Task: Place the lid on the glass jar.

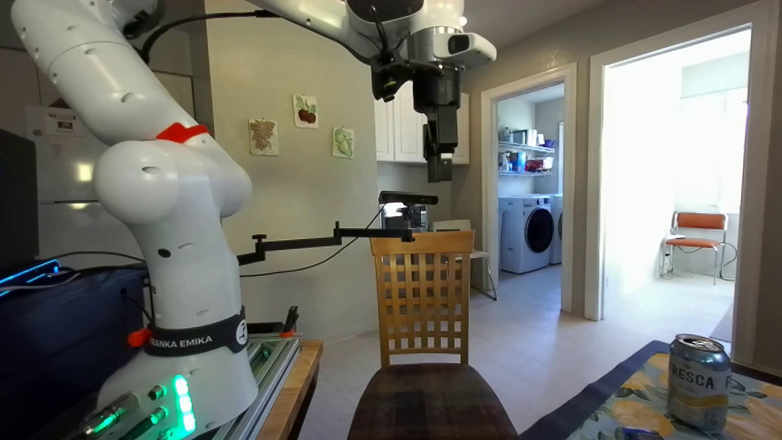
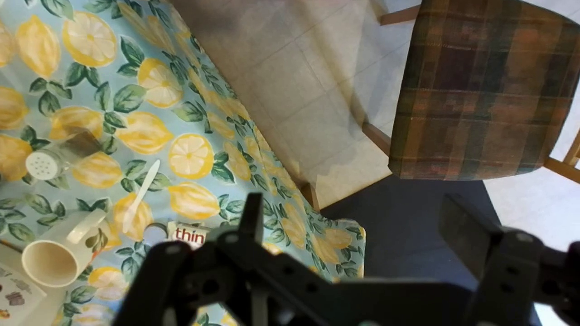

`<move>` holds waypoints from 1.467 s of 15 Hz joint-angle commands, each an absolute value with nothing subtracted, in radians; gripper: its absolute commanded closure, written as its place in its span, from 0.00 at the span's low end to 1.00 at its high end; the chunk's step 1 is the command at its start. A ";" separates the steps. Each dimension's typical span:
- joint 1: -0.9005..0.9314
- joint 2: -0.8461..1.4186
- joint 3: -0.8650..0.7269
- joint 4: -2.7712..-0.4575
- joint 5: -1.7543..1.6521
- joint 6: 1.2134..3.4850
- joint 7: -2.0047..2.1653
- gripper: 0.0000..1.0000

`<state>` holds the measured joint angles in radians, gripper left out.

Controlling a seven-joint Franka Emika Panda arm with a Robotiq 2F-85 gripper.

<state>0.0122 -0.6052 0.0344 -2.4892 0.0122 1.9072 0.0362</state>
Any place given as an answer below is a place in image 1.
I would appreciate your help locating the wooden lattice back chair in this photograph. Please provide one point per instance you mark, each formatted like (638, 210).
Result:
(424, 325)

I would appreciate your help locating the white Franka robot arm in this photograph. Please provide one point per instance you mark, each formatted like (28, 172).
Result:
(178, 244)

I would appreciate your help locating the laundry room shelf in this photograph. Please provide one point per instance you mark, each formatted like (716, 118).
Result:
(529, 154)

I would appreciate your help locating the brown fruit wall picture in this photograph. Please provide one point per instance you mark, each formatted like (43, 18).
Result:
(263, 138)

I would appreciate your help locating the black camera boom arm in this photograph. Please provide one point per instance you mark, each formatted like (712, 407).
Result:
(309, 239)

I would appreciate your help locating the black orange clamp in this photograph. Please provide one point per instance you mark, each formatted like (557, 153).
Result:
(283, 320)

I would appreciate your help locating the black monitor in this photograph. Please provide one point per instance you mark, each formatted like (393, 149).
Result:
(16, 204)

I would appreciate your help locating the silver soda can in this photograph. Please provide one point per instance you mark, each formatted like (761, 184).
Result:
(700, 381)

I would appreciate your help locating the white wall cabinets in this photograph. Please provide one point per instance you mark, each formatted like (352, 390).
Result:
(393, 131)

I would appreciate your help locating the black stereo camera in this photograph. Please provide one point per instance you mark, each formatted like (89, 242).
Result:
(406, 206)

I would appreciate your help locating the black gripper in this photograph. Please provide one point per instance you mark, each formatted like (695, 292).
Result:
(439, 101)

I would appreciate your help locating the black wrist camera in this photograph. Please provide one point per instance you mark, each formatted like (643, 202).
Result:
(392, 79)

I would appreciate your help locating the red fruit wall picture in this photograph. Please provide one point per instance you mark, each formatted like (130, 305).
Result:
(305, 110)

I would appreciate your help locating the white washing machine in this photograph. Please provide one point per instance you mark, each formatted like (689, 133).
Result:
(525, 233)

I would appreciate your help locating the white refrigerator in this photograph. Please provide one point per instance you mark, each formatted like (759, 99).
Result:
(64, 173)

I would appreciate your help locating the orange metal chair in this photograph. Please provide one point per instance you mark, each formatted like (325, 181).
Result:
(700, 233)

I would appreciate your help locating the green fruit wall picture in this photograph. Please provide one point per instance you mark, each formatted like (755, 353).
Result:
(343, 142)

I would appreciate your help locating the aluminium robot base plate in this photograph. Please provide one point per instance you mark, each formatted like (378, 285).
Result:
(272, 368)

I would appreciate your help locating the wooden mounting board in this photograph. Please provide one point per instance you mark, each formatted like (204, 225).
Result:
(297, 391)

